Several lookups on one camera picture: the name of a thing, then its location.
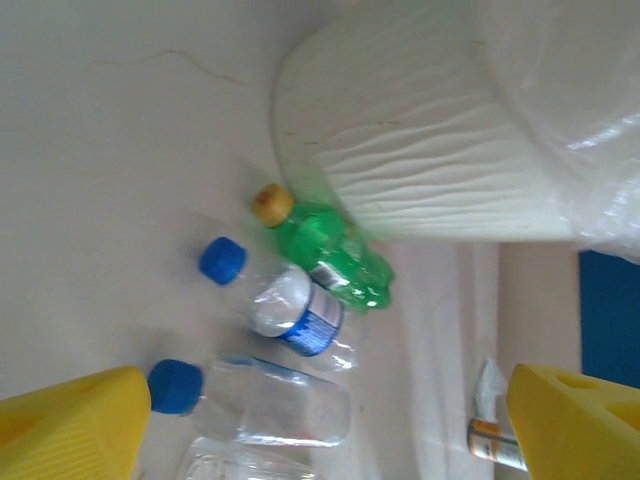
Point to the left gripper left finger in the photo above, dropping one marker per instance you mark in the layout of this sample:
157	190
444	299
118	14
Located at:
70	435

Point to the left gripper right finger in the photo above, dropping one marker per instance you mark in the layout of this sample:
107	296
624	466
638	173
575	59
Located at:
580	435

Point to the white ribbed plastic bin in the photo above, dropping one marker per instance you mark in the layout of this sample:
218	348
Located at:
425	150

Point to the white waste bin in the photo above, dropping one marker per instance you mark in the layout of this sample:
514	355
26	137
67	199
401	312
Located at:
600	125

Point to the orange lid jar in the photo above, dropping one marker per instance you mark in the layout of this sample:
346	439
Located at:
492	442

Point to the green bottle yellow cap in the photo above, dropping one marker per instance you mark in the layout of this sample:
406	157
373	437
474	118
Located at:
330	250

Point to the clear bottle blue cap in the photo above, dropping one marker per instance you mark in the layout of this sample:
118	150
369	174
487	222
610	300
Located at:
275	405

